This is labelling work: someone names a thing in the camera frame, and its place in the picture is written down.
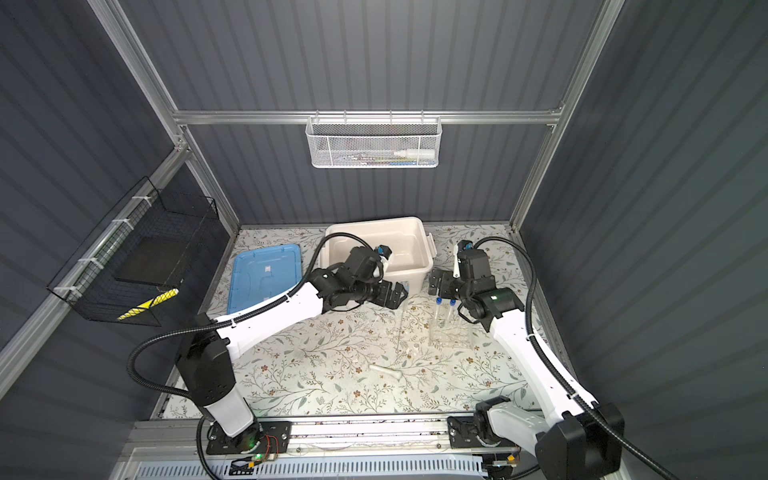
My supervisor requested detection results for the white plastic storage bin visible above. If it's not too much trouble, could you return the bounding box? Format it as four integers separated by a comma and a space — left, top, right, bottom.
325, 217, 437, 296

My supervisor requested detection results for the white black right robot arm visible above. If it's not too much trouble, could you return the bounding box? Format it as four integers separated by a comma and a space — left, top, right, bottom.
433, 241, 624, 479

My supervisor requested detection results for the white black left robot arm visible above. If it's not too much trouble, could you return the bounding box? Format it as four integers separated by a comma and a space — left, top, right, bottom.
177, 244, 408, 438

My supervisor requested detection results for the clear plastic test tube rack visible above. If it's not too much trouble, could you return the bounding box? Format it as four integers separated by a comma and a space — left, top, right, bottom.
424, 298, 475, 354

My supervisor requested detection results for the blue plastic bin lid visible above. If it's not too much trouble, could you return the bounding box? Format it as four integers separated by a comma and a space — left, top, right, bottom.
227, 244, 302, 314

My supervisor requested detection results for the white tube in basket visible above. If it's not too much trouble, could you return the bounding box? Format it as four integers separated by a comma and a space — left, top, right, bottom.
393, 149, 437, 162

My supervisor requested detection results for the yellow black striped tape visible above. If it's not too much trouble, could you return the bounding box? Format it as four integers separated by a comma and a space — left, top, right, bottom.
117, 288, 179, 321

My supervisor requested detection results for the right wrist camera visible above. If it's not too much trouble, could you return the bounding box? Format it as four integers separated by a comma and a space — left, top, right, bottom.
456, 240, 474, 254

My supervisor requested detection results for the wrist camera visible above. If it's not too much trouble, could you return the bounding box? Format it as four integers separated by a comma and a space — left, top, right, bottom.
456, 240, 474, 254
374, 245, 392, 263

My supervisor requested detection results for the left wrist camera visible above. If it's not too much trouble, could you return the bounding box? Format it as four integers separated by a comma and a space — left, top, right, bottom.
374, 245, 392, 263

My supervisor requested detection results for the black corrugated left cable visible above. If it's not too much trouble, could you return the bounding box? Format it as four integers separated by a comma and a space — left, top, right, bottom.
127, 232, 376, 400

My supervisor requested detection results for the white wire mesh basket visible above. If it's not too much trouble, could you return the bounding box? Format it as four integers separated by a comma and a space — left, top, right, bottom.
305, 118, 443, 169

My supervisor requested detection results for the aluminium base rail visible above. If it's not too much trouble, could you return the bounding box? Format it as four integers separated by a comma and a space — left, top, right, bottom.
110, 412, 543, 479

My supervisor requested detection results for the black wire wall basket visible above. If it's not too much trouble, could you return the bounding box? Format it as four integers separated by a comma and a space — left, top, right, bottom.
47, 182, 228, 326

